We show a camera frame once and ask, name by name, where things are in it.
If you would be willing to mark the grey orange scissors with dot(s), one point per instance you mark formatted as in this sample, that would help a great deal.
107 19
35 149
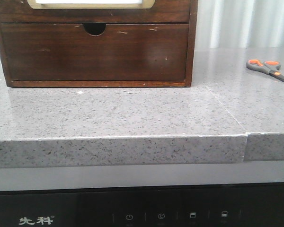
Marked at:
267 67

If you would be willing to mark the wooden drawer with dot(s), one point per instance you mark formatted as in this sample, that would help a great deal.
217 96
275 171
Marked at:
19 11
121 52

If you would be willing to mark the dark wooden drawer cabinet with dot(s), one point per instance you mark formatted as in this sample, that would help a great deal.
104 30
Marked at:
97 29

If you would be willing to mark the black appliance control panel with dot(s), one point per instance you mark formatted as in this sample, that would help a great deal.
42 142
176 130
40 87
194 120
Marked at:
224 205

